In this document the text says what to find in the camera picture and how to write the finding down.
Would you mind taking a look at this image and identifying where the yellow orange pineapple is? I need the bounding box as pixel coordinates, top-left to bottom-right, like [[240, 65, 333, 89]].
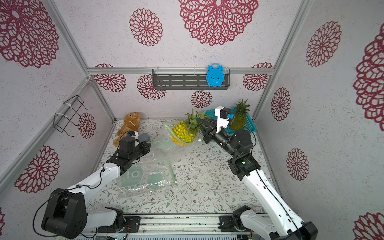
[[172, 110, 207, 147]]

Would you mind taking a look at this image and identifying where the green pineapple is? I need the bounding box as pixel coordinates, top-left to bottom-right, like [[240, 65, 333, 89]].
[[231, 100, 250, 131]]

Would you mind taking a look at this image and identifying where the clear zip-top bag green seal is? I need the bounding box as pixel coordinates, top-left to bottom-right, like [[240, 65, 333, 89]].
[[117, 158, 178, 197]]

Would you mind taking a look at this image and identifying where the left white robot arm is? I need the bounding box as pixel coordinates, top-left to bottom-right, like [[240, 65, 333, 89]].
[[41, 132, 151, 240]]

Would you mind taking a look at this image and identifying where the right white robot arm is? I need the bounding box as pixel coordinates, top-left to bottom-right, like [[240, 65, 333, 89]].
[[197, 119, 319, 240]]

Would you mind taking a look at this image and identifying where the grey glasses case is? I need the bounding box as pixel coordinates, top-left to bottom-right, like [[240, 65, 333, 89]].
[[138, 133, 151, 143]]

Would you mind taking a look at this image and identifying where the tan teddy bear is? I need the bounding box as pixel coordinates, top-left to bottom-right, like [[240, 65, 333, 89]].
[[113, 112, 142, 147]]

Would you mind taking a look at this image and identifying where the teal plastic basket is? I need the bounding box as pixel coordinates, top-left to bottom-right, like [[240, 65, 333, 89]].
[[205, 110, 257, 135]]

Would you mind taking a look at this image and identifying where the blue alarm clock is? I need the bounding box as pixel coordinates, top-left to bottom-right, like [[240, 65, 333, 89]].
[[206, 64, 225, 87]]

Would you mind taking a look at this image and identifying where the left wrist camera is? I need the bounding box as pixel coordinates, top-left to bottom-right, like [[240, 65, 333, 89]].
[[122, 131, 139, 140]]

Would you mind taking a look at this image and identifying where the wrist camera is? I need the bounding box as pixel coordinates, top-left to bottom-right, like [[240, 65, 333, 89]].
[[122, 131, 139, 140], [215, 106, 234, 133]]

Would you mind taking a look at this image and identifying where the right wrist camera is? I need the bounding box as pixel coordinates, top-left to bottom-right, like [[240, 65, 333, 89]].
[[215, 106, 234, 133]]

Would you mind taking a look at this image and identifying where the grey wall shelf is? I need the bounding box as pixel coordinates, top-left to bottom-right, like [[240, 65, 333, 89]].
[[152, 70, 231, 90]]

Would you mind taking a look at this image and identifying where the black wire wall rack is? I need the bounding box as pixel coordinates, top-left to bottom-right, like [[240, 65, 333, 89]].
[[53, 95, 92, 138]]

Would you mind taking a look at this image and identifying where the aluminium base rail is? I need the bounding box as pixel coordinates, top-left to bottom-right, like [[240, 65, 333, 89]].
[[56, 212, 306, 238]]

